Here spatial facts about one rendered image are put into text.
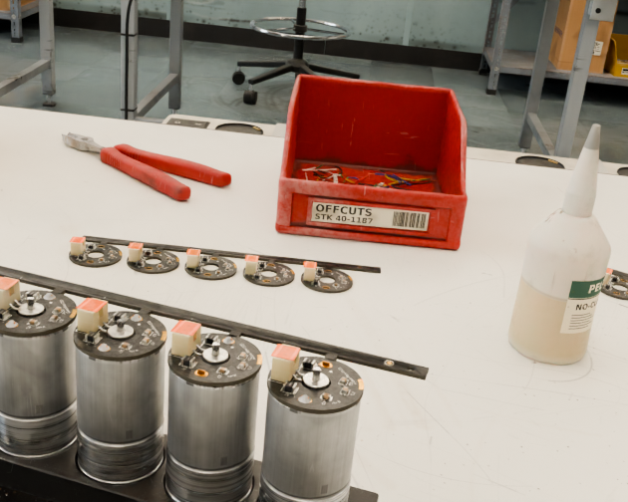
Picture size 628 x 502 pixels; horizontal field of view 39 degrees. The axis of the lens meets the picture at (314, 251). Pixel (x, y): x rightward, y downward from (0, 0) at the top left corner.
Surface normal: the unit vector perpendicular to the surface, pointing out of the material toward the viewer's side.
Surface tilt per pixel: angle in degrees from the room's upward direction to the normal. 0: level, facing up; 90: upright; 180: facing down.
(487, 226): 0
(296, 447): 90
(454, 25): 90
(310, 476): 90
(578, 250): 55
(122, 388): 90
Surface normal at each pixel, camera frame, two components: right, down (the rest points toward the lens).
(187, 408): -0.42, 0.34
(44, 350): 0.50, 0.40
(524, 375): 0.09, -0.91
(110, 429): 0.00, 0.41
